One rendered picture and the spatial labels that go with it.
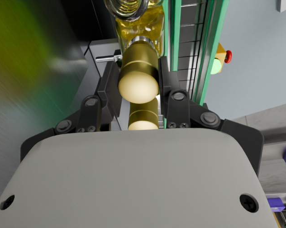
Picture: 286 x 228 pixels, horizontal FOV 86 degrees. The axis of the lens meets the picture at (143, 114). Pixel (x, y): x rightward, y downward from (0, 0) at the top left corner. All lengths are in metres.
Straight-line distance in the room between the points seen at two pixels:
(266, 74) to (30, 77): 0.98
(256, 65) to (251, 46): 0.12
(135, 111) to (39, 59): 0.13
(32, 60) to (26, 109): 0.06
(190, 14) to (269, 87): 0.78
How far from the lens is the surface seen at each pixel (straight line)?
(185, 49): 0.43
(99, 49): 0.44
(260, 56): 0.93
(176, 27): 0.31
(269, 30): 0.88
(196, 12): 0.40
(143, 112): 0.16
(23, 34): 0.22
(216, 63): 0.51
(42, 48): 0.24
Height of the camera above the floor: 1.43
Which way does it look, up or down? 41 degrees down
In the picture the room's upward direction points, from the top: 178 degrees counter-clockwise
